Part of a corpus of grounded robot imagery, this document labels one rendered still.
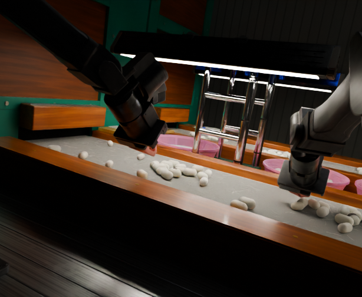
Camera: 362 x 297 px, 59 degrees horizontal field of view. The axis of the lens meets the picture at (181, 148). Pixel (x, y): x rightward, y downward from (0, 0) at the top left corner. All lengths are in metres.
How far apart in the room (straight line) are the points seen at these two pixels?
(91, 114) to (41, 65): 0.22
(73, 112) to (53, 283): 0.65
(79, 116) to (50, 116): 0.11
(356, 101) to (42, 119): 0.81
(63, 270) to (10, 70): 0.63
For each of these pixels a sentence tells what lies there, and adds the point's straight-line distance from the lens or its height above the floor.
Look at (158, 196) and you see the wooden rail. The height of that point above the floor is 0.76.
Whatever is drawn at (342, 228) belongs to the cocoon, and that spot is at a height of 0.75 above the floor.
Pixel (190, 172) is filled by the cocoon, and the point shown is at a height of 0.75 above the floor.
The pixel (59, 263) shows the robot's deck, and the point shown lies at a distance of 0.57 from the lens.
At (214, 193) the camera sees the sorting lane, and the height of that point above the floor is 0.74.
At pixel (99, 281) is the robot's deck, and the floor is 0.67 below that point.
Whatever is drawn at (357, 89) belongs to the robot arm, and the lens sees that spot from 0.42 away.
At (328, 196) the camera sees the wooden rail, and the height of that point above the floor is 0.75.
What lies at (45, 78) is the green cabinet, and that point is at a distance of 1.08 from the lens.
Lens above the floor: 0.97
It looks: 11 degrees down
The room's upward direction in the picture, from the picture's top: 9 degrees clockwise
